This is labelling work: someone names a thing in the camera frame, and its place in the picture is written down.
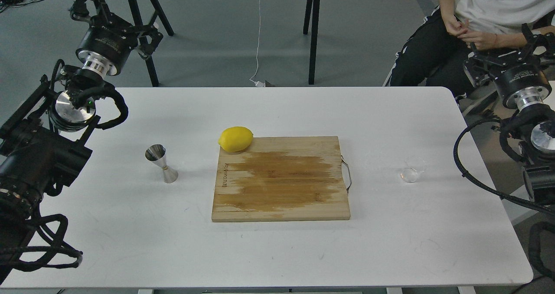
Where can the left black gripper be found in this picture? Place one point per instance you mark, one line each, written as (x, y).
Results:
(102, 51)

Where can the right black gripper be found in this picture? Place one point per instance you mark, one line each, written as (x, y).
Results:
(522, 85)

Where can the steel double jigger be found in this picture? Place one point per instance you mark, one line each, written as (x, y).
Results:
(157, 155)

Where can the clear glass measuring cup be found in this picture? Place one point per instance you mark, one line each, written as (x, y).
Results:
(413, 169)

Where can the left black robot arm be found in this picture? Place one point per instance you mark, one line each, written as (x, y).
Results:
(44, 140)

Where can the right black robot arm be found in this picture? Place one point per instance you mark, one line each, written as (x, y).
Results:
(527, 137)

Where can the person's hands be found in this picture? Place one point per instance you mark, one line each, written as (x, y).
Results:
(481, 41)

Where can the seated person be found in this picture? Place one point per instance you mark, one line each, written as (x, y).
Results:
(436, 51)

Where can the yellow lemon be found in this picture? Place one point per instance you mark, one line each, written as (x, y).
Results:
(235, 139)

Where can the wooden cutting board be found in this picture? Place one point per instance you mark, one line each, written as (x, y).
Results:
(278, 179)

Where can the black metal frame table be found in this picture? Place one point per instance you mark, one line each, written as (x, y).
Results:
(240, 31)

